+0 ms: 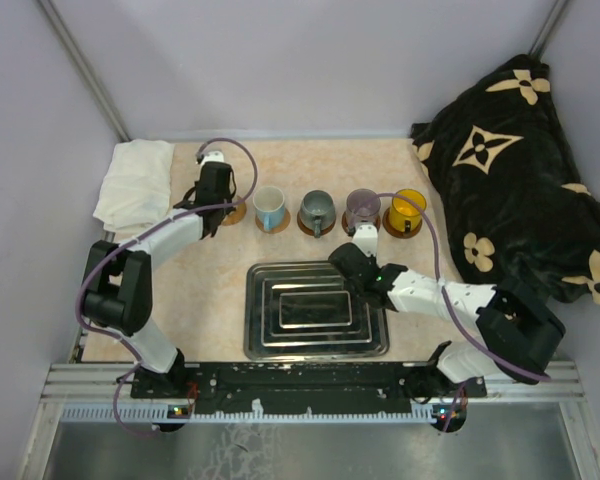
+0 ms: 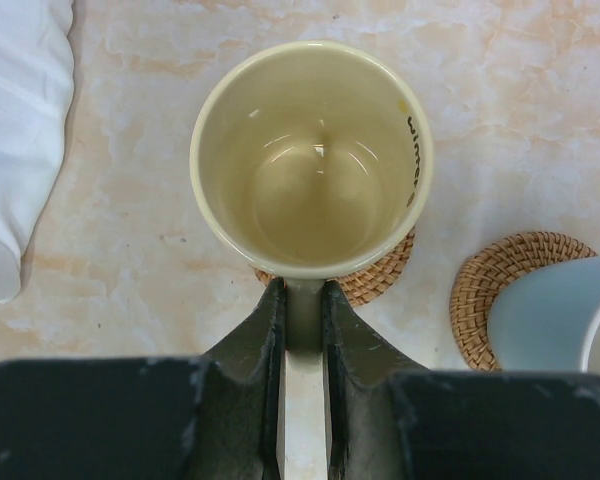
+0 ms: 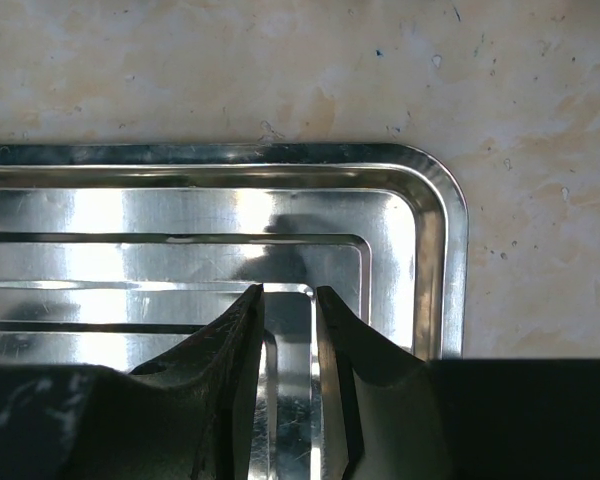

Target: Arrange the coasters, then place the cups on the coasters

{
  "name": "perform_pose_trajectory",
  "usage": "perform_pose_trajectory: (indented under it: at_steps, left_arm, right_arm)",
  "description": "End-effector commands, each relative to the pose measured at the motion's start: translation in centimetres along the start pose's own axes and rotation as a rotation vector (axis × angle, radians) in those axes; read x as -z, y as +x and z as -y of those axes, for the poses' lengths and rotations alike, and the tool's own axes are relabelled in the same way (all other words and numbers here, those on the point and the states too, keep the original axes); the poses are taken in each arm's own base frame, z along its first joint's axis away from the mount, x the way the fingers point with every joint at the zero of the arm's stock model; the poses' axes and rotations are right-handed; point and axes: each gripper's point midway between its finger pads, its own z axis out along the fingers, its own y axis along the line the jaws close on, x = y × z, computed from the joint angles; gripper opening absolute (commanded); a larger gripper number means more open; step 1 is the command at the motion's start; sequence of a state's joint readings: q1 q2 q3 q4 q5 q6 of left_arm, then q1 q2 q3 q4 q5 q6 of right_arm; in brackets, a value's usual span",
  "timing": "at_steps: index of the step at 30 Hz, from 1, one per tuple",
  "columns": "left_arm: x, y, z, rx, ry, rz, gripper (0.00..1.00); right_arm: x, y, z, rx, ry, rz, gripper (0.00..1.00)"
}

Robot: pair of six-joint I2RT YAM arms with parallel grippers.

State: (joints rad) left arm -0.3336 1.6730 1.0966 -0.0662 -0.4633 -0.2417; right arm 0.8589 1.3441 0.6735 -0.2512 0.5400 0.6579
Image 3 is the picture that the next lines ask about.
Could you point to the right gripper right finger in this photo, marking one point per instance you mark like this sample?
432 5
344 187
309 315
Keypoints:
380 418

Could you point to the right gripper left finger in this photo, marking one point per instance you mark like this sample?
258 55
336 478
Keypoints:
198 399

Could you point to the metal tray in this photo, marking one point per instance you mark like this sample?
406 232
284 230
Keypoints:
110 255

